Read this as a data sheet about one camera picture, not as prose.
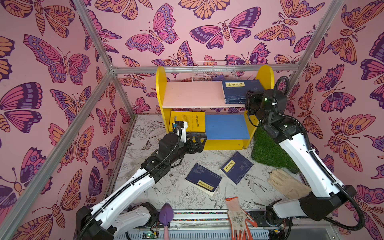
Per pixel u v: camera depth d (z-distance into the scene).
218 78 0.95
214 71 0.92
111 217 0.39
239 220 0.73
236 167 0.90
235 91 0.69
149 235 0.72
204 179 0.86
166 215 0.74
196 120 0.88
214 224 0.73
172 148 0.47
